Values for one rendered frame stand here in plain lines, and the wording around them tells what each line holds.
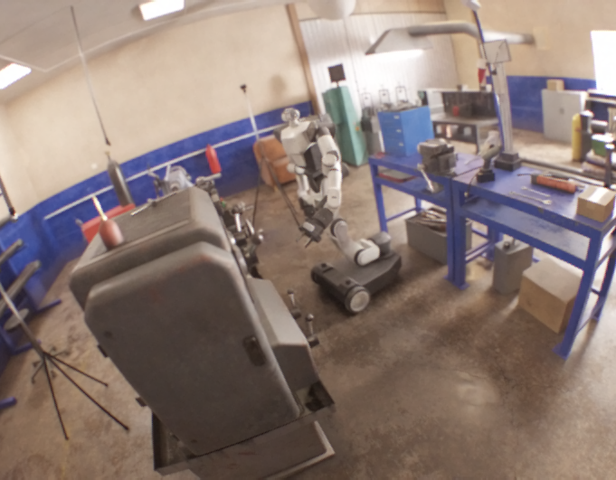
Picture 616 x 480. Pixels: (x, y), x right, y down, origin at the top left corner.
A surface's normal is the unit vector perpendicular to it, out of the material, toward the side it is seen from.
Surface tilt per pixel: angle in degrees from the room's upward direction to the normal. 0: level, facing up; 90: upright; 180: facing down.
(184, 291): 90
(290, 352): 90
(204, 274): 90
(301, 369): 90
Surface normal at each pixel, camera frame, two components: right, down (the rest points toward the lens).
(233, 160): 0.36, 0.34
